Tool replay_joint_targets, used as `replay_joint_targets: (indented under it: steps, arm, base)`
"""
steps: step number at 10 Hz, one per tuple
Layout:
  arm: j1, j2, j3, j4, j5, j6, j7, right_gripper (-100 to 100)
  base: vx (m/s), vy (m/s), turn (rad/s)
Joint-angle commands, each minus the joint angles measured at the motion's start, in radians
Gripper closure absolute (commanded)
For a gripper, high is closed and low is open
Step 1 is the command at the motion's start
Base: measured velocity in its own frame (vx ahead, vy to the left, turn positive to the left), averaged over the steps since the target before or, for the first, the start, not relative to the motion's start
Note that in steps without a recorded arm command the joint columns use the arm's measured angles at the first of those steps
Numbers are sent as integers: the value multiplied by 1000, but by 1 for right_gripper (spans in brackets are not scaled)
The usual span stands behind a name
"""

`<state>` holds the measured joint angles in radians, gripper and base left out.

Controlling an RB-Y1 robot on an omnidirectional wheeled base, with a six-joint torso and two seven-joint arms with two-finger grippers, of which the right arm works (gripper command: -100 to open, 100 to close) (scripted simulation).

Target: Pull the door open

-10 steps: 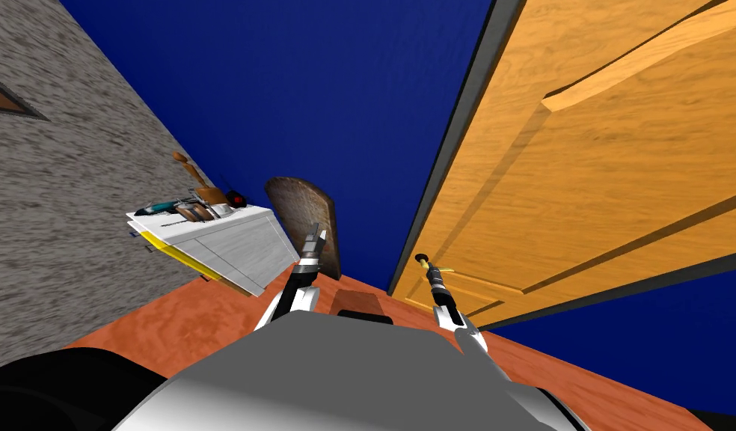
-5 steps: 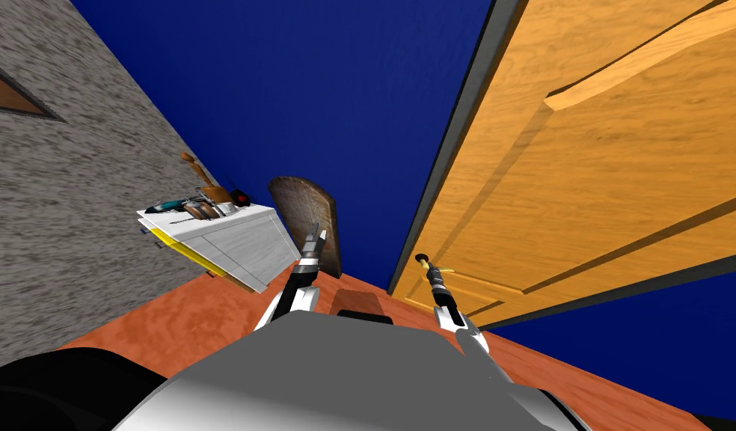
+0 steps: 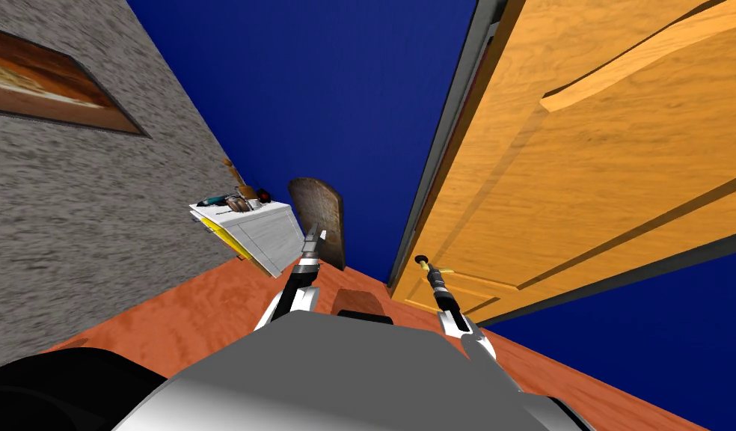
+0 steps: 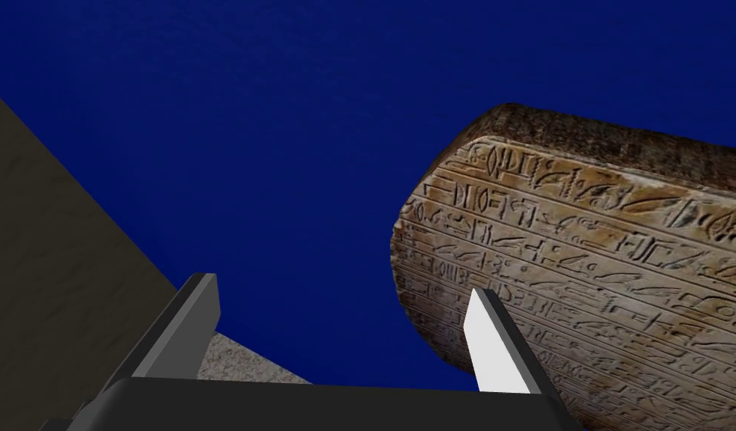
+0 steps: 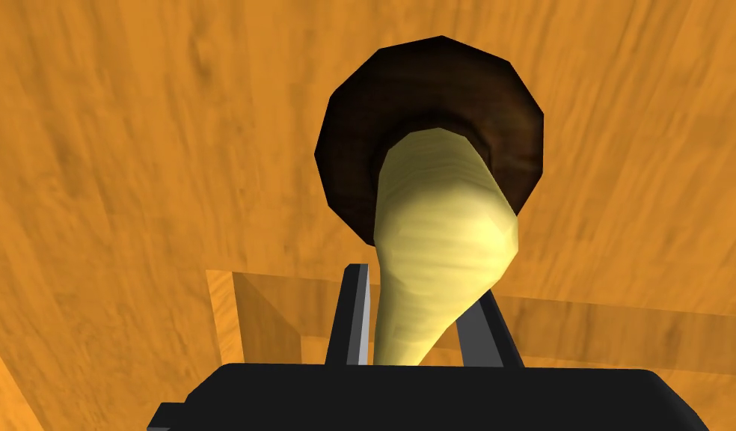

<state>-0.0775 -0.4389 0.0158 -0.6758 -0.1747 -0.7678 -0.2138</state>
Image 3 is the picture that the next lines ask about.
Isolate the white cabinet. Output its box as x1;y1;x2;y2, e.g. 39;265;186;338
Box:
188;158;310;280

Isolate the orange wooden door leaf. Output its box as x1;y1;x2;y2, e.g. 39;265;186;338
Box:
391;0;736;325

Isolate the black and yellow door handle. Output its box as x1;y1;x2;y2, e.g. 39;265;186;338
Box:
414;255;457;278

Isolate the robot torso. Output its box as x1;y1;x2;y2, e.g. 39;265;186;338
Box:
112;309;592;431

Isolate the brown framed wall picture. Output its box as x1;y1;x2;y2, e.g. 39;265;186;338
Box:
0;24;152;139

